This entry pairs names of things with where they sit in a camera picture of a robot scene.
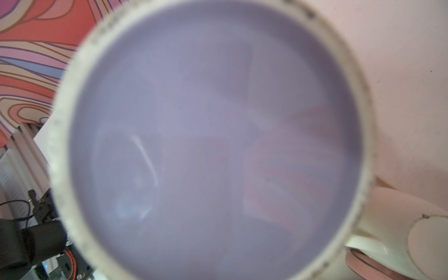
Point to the purple ceramic mug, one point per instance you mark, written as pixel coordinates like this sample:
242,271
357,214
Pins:
212,140

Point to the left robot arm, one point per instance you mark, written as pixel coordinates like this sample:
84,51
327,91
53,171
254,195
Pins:
37,247

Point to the pink ceramic mug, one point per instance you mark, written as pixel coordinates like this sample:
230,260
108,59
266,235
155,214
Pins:
369,269

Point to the white ceramic mug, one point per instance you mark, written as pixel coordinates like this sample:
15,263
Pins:
405,234

